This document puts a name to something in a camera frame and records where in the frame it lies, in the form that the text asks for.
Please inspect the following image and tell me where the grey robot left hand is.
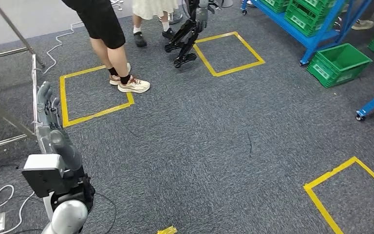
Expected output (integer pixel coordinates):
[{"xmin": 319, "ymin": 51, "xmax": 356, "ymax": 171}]
[{"xmin": 34, "ymin": 80, "xmax": 84, "ymax": 173}]

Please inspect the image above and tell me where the stainless steel table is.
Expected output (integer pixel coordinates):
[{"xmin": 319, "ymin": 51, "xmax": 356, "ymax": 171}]
[{"xmin": 0, "ymin": 0, "xmax": 46, "ymax": 153}]

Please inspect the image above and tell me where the person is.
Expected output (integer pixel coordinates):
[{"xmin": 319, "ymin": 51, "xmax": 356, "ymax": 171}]
[
  {"xmin": 131, "ymin": 0, "xmax": 180, "ymax": 48},
  {"xmin": 341, "ymin": 0, "xmax": 374, "ymax": 31},
  {"xmin": 61, "ymin": 0, "xmax": 151, "ymax": 94}
]

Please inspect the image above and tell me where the black humanoid robot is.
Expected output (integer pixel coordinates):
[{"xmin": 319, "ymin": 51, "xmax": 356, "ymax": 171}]
[{"xmin": 164, "ymin": 0, "xmax": 222, "ymax": 69}]

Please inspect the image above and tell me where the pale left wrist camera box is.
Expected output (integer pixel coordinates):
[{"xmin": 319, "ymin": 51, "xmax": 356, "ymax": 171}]
[{"xmin": 21, "ymin": 154, "xmax": 67, "ymax": 198}]

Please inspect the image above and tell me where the white floor cable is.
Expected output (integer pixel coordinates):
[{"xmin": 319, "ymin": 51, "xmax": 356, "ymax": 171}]
[
  {"xmin": 42, "ymin": 20, "xmax": 85, "ymax": 74},
  {"xmin": 0, "ymin": 184, "xmax": 36, "ymax": 234}
]

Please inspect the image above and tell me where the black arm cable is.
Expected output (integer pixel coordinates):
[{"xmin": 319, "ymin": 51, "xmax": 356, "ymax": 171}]
[{"xmin": 94, "ymin": 192, "xmax": 118, "ymax": 234}]

